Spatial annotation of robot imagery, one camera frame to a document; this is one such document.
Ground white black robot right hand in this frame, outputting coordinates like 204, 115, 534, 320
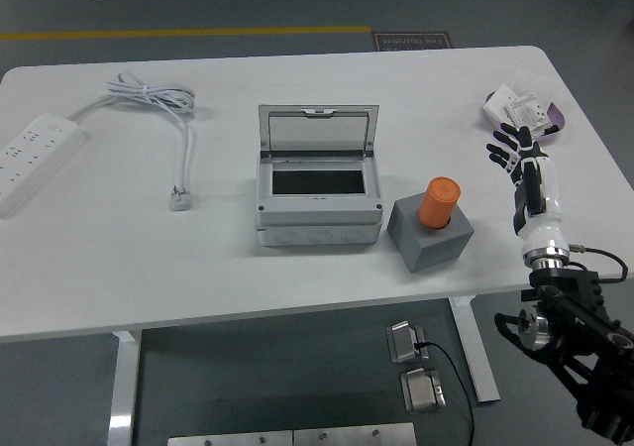
485, 122, 570, 262

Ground orange cylindrical battery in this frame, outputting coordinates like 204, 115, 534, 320
417, 176, 463, 231

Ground smoky transparent hinged box lid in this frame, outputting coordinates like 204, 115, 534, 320
257, 102, 380, 159

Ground small white cardboard box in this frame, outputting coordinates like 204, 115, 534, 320
483, 84, 516, 123

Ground purple plastic tray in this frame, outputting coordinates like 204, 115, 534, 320
482, 90, 568, 144

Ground grey cube holder block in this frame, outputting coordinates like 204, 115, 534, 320
385, 193, 475, 274

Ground white table leg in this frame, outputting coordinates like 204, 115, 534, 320
106, 330, 143, 446
448, 296, 501, 405

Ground dark floor sign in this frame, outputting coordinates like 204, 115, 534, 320
371, 31, 455, 53

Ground metal floor plate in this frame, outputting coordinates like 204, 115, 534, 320
292, 422, 417, 446
166, 429, 294, 446

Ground white power strip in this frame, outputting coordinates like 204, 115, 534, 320
0, 113, 85, 218

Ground packaged white wall socket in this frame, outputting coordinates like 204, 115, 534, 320
502, 71, 552, 135

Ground black floor cable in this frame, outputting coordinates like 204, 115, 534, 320
414, 341, 476, 446

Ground metal floor socket with cable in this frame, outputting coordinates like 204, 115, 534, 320
385, 320, 430, 365

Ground grey plastic enclosure box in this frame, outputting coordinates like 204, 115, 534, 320
254, 154, 385, 248

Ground white power cord with plug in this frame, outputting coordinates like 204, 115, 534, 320
68, 71, 198, 213

